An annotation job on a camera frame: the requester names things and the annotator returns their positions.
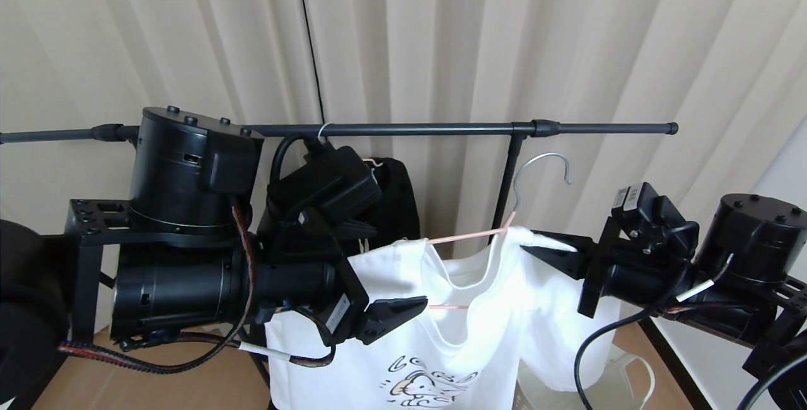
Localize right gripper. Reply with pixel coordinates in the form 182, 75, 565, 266
528, 216, 695, 320

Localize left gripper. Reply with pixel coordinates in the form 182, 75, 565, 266
249, 257, 371, 346

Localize white printed t-shirt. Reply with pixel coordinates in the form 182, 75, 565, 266
265, 227, 622, 410

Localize pink clothes hanger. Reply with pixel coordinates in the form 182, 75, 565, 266
317, 123, 386, 174
427, 153, 572, 310

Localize black shorts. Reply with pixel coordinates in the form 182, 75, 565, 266
363, 158, 422, 253

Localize white laundry basket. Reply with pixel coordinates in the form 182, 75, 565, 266
514, 344, 656, 410

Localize white curtain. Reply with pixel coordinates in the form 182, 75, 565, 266
0, 0, 807, 348

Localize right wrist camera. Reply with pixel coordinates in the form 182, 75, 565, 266
610, 182, 700, 259

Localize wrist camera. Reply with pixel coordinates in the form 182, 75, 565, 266
610, 182, 700, 259
257, 144, 383, 261

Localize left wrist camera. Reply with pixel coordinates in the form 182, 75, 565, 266
257, 144, 383, 261

